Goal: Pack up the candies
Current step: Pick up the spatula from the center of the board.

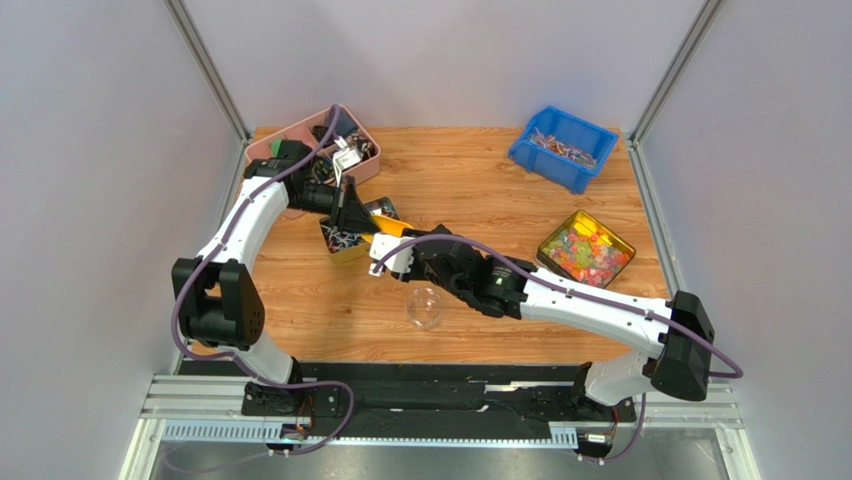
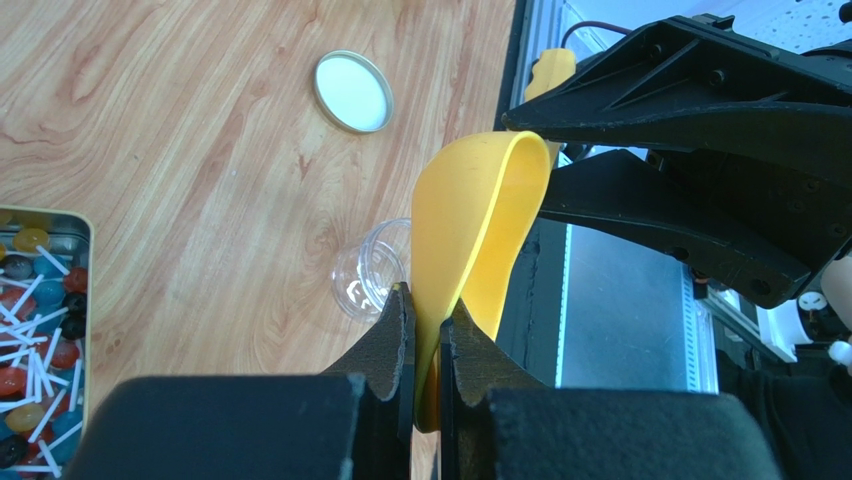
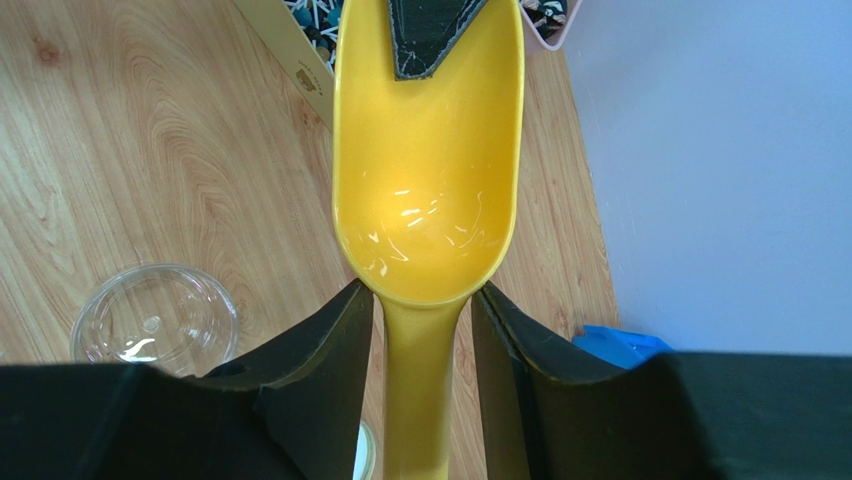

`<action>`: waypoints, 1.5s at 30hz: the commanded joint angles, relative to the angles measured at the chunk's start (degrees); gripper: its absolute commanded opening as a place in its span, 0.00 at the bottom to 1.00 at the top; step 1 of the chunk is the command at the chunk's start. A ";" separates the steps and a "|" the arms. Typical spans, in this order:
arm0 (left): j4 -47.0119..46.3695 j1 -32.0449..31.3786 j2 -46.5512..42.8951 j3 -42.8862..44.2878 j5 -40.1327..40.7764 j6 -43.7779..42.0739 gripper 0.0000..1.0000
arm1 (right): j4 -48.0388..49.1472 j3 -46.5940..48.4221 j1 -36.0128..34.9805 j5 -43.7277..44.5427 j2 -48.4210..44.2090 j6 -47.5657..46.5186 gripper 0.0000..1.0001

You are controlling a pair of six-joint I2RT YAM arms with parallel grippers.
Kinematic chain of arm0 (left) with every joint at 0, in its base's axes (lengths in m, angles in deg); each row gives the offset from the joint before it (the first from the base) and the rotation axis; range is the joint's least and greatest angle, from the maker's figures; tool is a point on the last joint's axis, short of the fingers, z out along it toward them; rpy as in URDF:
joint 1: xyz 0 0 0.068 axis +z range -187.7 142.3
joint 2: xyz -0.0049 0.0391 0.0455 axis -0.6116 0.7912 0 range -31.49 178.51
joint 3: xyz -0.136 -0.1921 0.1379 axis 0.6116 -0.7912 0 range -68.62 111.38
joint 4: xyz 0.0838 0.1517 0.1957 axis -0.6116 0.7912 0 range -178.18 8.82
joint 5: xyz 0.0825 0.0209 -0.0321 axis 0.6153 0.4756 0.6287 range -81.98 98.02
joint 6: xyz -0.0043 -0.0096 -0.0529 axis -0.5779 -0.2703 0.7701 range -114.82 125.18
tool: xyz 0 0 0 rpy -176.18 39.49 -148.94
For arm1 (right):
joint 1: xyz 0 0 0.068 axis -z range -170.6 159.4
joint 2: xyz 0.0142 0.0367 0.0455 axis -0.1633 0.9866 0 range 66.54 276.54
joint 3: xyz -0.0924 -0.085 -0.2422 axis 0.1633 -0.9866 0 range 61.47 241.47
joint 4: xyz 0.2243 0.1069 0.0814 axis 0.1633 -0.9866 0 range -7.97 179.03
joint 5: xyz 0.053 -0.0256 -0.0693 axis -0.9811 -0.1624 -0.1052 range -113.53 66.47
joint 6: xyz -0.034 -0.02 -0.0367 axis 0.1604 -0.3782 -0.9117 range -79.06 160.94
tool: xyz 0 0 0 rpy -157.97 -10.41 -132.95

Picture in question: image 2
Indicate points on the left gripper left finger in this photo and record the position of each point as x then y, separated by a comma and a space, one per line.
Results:
385, 357

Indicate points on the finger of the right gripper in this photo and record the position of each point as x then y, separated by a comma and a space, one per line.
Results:
686, 85
621, 195

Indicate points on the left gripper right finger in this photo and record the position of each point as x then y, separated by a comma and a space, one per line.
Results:
472, 368

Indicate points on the yellow plastic scoop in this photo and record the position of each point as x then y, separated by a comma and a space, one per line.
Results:
472, 208

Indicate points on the gold tin of lollipops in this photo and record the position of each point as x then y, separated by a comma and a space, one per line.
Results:
45, 306

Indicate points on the clear glass jar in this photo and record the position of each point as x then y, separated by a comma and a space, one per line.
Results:
367, 268

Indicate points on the white jar lid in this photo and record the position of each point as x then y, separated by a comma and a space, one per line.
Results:
353, 92

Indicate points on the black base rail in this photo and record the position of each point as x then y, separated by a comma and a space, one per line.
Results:
530, 326

